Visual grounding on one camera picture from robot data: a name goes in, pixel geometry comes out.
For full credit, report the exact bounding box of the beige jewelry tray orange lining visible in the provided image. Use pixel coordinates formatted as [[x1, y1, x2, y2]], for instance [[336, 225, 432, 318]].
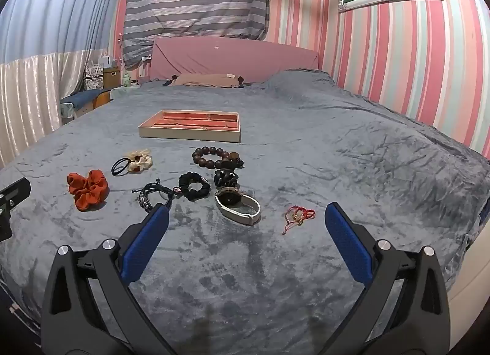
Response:
[[138, 109, 243, 144]]

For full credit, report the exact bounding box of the tan pillow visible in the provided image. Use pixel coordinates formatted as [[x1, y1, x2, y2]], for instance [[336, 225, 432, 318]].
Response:
[[170, 73, 246, 89]]

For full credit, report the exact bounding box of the orange scrunchie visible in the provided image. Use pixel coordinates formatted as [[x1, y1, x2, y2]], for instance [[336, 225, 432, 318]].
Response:
[[67, 170, 110, 212]]

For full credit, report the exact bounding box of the blue and white curtain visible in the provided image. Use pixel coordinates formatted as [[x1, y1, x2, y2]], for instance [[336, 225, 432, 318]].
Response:
[[0, 0, 131, 168]]

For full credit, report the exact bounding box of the cream scrunchie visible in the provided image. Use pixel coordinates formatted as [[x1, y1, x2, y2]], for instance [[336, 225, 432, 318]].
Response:
[[126, 148, 154, 174]]

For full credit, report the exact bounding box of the black hair claw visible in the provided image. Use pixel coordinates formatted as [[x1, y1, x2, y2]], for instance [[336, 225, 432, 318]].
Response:
[[213, 168, 240, 188]]

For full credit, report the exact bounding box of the brown cardboard box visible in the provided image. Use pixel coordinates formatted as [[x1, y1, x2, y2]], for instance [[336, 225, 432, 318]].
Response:
[[103, 66, 120, 89]]

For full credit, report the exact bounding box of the patterned storage box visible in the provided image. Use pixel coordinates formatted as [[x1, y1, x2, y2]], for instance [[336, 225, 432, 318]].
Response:
[[84, 60, 105, 91]]

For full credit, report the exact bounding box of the black scrunchie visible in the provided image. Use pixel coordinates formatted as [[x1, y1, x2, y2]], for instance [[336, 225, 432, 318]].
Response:
[[178, 172, 212, 202]]

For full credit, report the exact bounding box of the grey plush blanket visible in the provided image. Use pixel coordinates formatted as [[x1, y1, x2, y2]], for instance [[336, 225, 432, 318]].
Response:
[[0, 69, 490, 355]]

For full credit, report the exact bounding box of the thin black hair tie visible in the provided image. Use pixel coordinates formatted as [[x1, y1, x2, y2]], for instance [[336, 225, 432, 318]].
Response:
[[111, 157, 140, 178]]

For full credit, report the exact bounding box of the red string bracelet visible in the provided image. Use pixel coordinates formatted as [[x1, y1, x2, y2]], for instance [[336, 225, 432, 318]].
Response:
[[282, 206, 316, 235]]

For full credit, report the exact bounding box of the pink headboard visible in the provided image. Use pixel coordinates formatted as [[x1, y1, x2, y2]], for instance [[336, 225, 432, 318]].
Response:
[[149, 36, 319, 84]]

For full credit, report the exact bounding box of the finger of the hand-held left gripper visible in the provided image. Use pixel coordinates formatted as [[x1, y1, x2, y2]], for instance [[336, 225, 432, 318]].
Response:
[[0, 177, 31, 243]]

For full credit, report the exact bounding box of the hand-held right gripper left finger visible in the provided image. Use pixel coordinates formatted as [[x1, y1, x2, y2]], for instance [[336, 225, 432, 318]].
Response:
[[41, 204, 180, 355]]

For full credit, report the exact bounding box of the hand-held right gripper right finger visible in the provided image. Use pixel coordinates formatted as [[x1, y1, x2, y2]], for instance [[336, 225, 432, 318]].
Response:
[[314, 202, 450, 355]]

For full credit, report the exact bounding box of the black braided cord bracelet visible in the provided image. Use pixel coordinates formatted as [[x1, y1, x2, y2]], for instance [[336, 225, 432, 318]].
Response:
[[132, 182, 180, 211]]

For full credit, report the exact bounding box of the brown wooden bead bracelet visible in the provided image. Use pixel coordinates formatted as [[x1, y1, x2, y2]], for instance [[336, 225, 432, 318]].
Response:
[[192, 146, 245, 171]]

